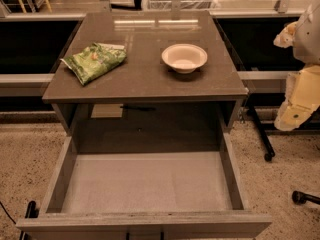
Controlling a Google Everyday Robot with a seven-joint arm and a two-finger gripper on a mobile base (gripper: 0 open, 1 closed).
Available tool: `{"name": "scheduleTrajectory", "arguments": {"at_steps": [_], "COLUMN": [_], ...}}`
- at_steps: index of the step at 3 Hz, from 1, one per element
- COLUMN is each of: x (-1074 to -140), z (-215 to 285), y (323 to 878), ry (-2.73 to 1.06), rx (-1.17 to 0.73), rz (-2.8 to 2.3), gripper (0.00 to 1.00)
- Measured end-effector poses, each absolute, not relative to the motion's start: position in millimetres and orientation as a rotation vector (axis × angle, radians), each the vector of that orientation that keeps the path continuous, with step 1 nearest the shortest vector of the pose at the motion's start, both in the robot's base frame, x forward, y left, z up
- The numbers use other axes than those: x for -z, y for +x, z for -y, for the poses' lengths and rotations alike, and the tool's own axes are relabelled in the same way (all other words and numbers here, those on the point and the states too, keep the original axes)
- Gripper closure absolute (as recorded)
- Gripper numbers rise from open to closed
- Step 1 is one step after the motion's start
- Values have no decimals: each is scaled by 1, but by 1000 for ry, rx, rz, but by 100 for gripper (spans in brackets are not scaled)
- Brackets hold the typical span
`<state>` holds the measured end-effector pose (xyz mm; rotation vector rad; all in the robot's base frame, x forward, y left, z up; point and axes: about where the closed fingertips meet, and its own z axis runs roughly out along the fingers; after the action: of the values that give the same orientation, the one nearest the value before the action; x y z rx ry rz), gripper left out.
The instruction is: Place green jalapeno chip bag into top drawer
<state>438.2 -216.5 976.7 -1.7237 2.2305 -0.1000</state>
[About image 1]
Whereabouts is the green jalapeno chip bag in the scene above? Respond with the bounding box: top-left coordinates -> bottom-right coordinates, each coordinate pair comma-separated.
61,43 -> 127,86

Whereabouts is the black caster leg left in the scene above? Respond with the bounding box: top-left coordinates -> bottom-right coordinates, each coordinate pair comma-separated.
19,200 -> 37,240

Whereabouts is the white wire basket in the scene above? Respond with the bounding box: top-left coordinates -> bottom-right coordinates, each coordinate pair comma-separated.
142,0 -> 221,11

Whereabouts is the open top drawer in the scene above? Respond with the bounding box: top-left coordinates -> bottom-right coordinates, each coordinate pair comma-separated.
17,134 -> 271,240

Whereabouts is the black stand leg with caster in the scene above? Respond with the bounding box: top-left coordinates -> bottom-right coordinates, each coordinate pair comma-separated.
247,104 -> 275,162

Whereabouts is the white paper bowl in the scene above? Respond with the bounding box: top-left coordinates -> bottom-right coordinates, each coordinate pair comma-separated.
161,44 -> 208,74

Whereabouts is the grey drawer cabinet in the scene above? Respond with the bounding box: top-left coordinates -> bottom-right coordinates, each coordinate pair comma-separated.
43,12 -> 248,154

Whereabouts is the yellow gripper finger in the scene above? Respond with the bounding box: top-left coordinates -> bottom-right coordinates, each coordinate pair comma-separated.
274,102 -> 311,131

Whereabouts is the black caster leg right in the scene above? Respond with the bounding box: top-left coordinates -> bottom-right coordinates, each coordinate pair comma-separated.
292,191 -> 320,205

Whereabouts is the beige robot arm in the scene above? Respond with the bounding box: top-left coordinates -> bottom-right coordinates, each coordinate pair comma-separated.
273,0 -> 320,131

